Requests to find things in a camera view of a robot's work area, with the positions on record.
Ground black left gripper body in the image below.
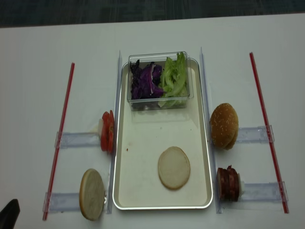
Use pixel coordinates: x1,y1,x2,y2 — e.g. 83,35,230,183
0,199,20,229

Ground bun slice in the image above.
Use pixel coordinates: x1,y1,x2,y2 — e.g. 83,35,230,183
158,146,191,190
79,168,105,221

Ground clear tomato feeder channel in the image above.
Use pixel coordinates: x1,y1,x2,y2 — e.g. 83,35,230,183
54,132,100,148

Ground outer tomato slice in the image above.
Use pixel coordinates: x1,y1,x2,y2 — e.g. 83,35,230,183
101,112,110,152

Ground green lettuce leaves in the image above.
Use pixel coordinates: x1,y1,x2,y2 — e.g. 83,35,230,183
158,52,188,99

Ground stack of meat patties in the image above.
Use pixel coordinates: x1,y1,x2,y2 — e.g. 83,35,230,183
216,165,241,202

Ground clear bun bottom channel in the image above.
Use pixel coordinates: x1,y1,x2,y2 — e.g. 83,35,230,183
43,192,80,213

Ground clear bun channel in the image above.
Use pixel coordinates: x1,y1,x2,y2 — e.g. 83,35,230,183
43,192,80,213
236,125,275,144

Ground white pusher block left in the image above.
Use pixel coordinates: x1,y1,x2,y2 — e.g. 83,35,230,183
97,119,103,139

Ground white pusher block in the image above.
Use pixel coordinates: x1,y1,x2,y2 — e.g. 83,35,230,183
97,119,103,139
238,173,244,198

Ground silver metal tray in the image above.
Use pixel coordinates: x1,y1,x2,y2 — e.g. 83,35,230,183
112,59,213,210

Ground purple cabbage leaves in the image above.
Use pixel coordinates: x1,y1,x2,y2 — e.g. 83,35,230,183
130,60,164,100

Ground clear plastic salad box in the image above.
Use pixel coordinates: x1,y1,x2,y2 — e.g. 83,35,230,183
127,51,193,111

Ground rear sesame bun top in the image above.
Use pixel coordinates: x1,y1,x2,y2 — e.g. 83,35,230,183
225,130,238,150

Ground sesame bun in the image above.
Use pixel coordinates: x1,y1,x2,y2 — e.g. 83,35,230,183
225,130,238,150
210,103,239,149

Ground white pusher block right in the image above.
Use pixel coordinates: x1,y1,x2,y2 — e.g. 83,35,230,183
238,173,244,198

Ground front sesame bun top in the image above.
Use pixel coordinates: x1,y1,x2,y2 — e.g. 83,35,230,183
210,103,239,149

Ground clear patty feeder channel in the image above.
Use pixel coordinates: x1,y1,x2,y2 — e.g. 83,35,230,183
238,182,289,202

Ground clear bun top channel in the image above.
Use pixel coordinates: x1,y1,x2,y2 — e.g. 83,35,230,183
236,125,275,144

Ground left red rail strip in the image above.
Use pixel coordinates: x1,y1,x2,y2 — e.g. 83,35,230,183
42,62,75,221

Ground red rail strip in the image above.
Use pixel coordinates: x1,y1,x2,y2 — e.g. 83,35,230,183
249,52,289,214
42,62,75,221

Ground right red rail strip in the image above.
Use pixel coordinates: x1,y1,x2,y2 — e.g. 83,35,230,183
249,52,289,214

